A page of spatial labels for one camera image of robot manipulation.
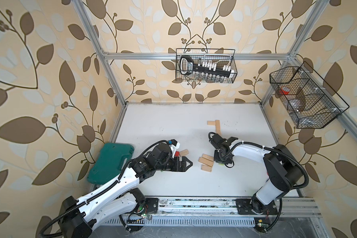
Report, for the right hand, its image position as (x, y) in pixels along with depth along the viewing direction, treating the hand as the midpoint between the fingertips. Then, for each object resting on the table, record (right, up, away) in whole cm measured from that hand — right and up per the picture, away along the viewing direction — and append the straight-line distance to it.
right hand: (219, 161), depth 90 cm
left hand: (-21, +4, -18) cm, 28 cm away
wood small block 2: (-7, +3, 0) cm, 7 cm away
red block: (-26, +4, +3) cm, 27 cm away
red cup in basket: (+34, +42, -10) cm, 55 cm away
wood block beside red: (-22, +4, +3) cm, 22 cm away
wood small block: (-2, +23, +17) cm, 29 cm away
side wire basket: (+42, +34, -17) cm, 57 cm away
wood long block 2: (-9, 0, -2) cm, 9 cm away
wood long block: (+3, +20, +15) cm, 25 cm away
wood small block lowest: (-8, -3, -4) cm, 10 cm away
